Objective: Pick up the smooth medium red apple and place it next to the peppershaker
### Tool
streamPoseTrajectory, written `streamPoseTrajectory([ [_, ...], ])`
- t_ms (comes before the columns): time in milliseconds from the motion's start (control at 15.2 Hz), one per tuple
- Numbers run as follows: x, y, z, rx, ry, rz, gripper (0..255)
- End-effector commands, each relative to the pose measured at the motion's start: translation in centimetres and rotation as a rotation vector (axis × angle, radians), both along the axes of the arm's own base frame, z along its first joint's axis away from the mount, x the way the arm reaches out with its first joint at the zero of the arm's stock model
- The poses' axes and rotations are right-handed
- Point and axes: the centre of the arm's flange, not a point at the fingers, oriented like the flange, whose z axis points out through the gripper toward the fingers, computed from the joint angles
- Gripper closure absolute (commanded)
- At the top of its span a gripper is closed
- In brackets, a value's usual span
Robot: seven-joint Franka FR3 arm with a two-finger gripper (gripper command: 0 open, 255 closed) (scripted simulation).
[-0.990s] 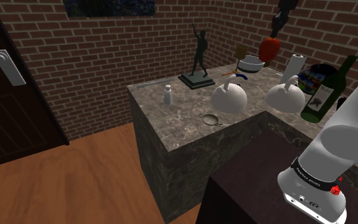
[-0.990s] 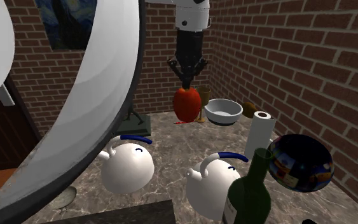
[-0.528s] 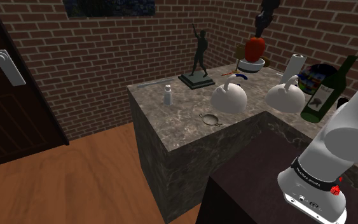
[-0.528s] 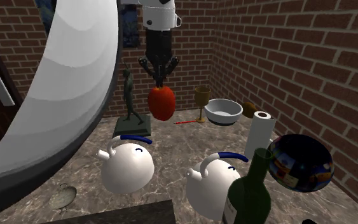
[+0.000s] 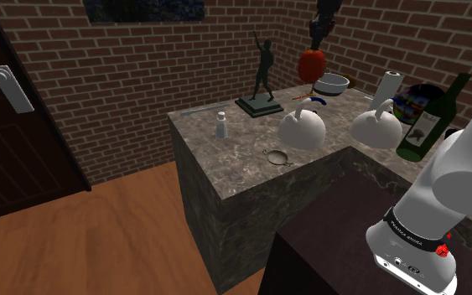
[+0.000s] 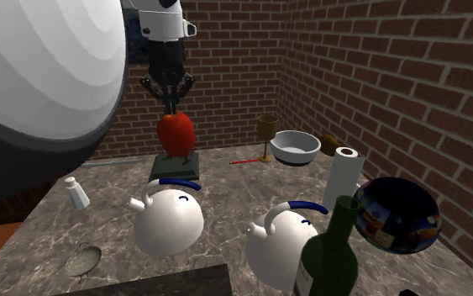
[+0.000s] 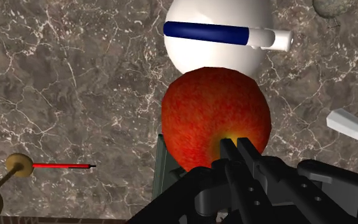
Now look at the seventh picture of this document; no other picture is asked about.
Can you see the dark green box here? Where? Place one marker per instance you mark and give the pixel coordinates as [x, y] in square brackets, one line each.
[163, 169]

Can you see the white round bowl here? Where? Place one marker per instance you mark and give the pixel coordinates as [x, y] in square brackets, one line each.
[216, 57]

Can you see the white bottle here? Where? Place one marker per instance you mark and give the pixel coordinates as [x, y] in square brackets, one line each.
[346, 122]

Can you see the blue and white marker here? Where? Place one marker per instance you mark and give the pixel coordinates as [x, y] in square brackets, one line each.
[206, 32]

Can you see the grey-green round object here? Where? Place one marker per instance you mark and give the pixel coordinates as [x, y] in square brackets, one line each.
[332, 6]

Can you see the red pen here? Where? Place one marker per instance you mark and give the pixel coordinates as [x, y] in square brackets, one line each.
[61, 166]

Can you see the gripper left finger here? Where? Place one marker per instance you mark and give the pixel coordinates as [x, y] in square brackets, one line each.
[216, 192]

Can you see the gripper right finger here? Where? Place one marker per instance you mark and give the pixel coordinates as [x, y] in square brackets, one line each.
[290, 192]

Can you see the red apple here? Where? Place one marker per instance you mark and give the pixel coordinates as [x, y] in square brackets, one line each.
[212, 108]

